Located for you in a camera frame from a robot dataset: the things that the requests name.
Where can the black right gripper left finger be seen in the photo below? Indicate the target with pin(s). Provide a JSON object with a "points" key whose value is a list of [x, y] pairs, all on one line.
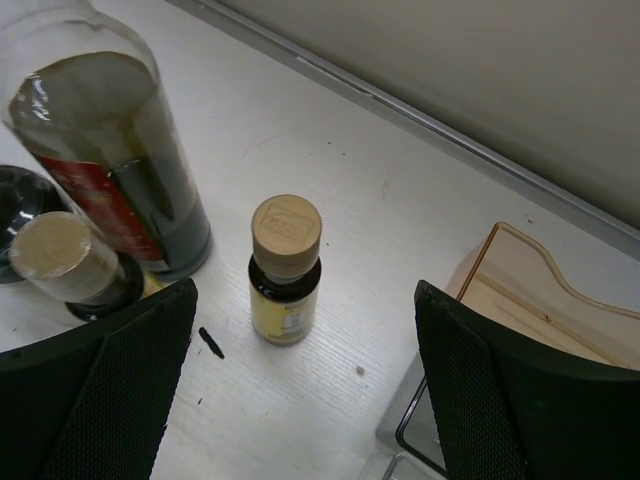
{"points": [[93, 402]]}

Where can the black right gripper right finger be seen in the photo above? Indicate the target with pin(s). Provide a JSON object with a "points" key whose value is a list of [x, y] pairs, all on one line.
{"points": [[509, 407]]}

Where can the white powder jar black lid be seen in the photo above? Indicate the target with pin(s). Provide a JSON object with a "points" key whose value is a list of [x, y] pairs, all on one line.
{"points": [[44, 242]]}

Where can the small yellow-label bottle wooden cap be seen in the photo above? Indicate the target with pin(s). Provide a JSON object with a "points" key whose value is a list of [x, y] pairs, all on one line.
{"points": [[285, 268]]}

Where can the tall soy sauce bottle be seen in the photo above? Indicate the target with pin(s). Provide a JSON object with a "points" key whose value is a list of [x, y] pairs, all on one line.
{"points": [[82, 93]]}

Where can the amber acrylic tiered organizer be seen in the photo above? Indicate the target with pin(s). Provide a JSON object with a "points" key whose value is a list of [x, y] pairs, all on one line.
{"points": [[513, 280]]}

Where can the small black debris piece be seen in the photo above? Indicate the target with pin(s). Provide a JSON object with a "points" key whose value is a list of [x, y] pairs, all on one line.
{"points": [[210, 342]]}

